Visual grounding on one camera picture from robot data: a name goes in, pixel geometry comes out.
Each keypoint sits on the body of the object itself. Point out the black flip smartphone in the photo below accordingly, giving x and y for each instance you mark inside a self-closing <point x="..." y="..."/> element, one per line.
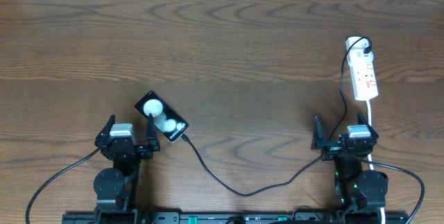
<point x="165" y="118"/>

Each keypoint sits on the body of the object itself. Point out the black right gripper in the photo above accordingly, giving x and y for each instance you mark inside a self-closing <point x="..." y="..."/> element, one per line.
<point x="318" y="141"/>

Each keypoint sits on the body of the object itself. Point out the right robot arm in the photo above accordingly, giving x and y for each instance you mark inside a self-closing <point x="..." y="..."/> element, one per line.
<point x="361" y="191"/>

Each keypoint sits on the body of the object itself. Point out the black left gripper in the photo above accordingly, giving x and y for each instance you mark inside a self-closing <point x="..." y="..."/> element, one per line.
<point x="152" y="142"/>

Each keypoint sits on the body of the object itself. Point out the white power strip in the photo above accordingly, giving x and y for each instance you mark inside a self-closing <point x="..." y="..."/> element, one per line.
<point x="363" y="75"/>

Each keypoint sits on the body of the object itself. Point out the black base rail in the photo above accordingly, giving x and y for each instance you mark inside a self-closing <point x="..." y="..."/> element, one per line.
<point x="196" y="218"/>

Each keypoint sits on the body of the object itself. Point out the white USB charger adapter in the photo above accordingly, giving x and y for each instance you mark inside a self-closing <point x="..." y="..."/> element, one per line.
<point x="360" y="49"/>

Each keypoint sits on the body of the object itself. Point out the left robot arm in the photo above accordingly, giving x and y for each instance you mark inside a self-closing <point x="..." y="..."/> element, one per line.
<point x="116" y="187"/>

